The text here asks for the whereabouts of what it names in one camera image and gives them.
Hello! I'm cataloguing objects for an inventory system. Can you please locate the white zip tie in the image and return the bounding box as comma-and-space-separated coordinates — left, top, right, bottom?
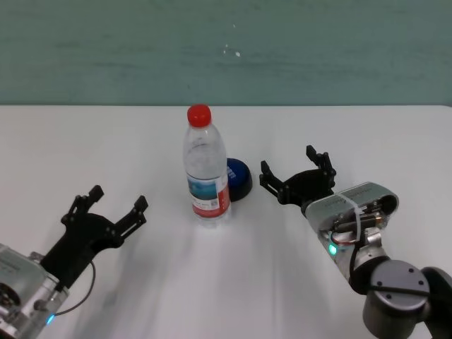
338, 193, 365, 242

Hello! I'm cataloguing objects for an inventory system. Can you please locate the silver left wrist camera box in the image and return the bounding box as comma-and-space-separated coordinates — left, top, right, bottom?
0, 243, 45, 309

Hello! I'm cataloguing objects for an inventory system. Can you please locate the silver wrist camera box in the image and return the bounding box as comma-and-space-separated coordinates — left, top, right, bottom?
0, 243, 45, 309
304, 181, 400, 232

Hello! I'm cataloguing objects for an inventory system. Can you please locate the thin black left gripper cable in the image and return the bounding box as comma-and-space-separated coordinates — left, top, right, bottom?
54, 260, 97, 316

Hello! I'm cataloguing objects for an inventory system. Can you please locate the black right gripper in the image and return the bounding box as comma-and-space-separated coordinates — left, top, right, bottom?
258, 144, 338, 213

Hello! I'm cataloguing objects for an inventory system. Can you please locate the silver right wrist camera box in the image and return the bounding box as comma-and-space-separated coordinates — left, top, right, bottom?
304, 181, 400, 232

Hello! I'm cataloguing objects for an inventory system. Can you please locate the blue push button black base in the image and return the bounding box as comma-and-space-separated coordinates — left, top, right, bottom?
225, 157, 254, 203

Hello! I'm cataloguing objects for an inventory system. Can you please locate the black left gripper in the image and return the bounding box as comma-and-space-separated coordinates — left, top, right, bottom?
40, 184, 150, 293

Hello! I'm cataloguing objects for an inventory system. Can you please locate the clear water bottle red cap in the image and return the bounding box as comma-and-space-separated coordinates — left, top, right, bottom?
182, 103, 232, 230

